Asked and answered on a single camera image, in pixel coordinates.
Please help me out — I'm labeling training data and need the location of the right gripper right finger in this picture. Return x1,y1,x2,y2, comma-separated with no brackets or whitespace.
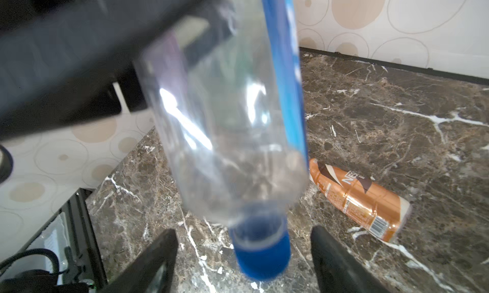
310,225,388,293

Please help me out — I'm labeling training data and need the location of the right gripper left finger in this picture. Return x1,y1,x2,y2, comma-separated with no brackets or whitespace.
100,229,178,293

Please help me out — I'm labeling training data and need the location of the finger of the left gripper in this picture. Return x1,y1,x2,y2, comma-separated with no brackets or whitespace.
0,0,230,141

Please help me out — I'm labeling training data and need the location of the brown Nescafe bottle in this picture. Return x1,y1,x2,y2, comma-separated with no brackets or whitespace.
309,159,412,242

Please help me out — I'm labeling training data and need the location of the clear crushed bottle blue cap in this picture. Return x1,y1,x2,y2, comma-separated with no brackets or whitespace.
134,0,309,281

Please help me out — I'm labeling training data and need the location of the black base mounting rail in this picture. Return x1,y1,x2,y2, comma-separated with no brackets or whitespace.
1,189,108,292

